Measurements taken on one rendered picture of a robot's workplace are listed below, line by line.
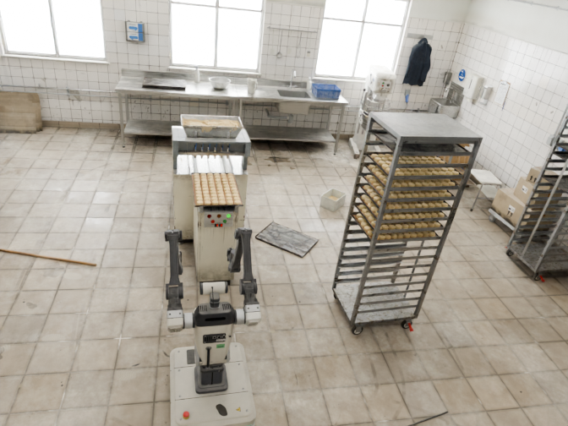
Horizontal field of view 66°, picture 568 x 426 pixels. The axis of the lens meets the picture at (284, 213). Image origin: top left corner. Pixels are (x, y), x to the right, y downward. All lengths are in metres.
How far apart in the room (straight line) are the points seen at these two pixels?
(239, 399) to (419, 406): 1.37
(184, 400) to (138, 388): 0.52
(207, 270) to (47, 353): 1.38
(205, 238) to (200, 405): 1.43
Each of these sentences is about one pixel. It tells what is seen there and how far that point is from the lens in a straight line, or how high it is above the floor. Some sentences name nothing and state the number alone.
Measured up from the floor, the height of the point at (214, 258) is 0.35.
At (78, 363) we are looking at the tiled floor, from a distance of 3.73.
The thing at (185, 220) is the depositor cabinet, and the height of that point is 0.32.
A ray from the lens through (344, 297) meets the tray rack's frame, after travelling 4.07.
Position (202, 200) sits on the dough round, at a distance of 3.72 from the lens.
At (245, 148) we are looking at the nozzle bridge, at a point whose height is 1.12.
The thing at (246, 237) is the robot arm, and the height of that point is 1.17.
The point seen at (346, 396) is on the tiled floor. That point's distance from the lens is 3.54.
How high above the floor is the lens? 2.75
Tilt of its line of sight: 30 degrees down
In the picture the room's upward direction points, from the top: 8 degrees clockwise
